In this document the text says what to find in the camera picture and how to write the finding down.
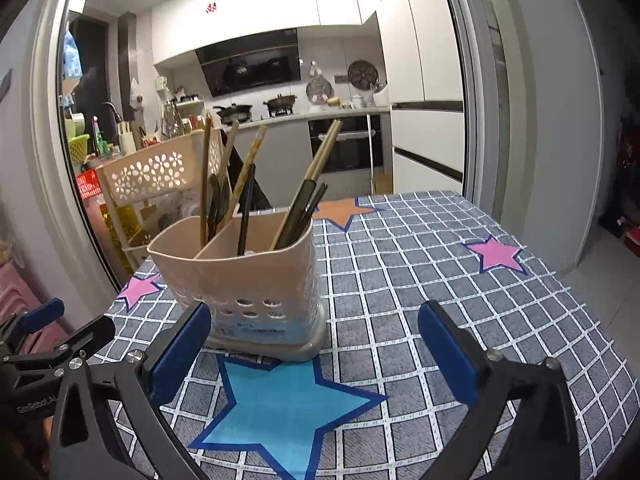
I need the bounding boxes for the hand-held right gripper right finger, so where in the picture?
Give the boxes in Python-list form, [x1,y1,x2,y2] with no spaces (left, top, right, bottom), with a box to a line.
[416,300,595,480]

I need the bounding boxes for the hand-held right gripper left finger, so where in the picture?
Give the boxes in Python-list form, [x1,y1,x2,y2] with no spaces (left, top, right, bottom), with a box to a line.
[46,301,213,480]

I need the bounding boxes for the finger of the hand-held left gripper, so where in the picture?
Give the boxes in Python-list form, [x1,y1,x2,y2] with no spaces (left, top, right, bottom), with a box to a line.
[19,299,66,333]
[62,317,117,361]

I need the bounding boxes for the beige plastic utensil holder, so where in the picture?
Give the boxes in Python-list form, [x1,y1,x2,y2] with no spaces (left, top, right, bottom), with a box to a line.
[146,212,327,363]

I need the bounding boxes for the blue-patterned wooden chopstick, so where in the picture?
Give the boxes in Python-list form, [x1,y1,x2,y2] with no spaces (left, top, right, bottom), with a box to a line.
[222,125,269,228]

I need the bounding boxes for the black chopstick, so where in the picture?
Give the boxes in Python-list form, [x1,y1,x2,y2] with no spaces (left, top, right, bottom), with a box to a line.
[300,181,329,238]

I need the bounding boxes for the pink plastic stool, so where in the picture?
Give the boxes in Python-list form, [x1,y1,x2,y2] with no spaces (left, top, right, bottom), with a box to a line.
[0,260,51,356]

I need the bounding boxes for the checked star-print tablecloth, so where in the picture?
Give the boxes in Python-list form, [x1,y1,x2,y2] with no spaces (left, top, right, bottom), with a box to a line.
[90,190,601,480]

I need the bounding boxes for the yellow oil bottle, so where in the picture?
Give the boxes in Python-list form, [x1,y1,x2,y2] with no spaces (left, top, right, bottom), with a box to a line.
[100,202,136,251]

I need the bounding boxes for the red plastic basket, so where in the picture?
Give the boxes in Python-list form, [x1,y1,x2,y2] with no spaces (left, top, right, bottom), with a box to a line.
[75,169,103,200]

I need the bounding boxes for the clear plastic bag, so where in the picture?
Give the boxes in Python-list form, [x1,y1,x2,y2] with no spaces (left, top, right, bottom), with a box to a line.
[145,187,201,231]

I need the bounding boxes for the green plastic basket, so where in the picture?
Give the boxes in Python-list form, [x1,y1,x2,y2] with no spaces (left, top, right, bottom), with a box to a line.
[66,134,93,166]

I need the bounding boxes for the cream flower-cutout basket cart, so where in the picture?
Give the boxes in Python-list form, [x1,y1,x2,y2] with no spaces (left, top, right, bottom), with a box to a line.
[96,132,231,271]

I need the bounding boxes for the green dish soap bottle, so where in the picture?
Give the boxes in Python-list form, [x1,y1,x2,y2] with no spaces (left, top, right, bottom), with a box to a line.
[91,116,110,157]

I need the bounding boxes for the white knife block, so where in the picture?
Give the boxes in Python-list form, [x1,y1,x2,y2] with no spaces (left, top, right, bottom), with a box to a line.
[116,121,137,153]

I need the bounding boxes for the red boxes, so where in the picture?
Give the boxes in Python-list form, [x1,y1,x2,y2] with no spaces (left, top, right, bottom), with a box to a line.
[617,215,640,253]

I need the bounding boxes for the grey kitchen base cabinets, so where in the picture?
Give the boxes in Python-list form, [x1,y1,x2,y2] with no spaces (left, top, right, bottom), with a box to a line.
[222,107,393,208]

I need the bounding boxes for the black built-in oven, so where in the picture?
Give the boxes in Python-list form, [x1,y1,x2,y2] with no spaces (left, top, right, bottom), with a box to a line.
[307,114,385,173]

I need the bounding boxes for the white spice rack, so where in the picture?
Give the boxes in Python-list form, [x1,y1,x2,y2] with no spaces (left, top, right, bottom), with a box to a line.
[162,97,208,136]

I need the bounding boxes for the white hanging bag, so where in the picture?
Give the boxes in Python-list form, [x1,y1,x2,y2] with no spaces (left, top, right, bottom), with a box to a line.
[127,77,146,111]

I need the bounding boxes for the black wok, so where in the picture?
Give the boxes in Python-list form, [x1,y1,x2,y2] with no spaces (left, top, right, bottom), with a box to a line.
[214,102,253,123]

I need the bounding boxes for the blue hanging cloth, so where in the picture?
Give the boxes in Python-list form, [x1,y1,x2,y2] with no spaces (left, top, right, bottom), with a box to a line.
[61,27,83,80]

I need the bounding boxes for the black lidded pot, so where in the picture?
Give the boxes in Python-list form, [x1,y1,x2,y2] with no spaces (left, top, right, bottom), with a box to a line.
[263,93,298,116]

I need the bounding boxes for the black range hood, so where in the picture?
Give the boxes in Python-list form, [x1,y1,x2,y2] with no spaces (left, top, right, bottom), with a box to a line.
[195,28,302,98]

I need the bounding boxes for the round hanging steamer plate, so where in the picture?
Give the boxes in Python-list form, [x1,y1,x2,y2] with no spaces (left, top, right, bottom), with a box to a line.
[306,77,333,107]

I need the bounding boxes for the round hanging mould pan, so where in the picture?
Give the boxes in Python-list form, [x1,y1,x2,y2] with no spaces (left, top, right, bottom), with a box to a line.
[347,59,377,90]

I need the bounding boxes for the white refrigerator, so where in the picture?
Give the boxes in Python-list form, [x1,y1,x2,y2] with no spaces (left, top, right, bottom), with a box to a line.
[375,0,468,198]

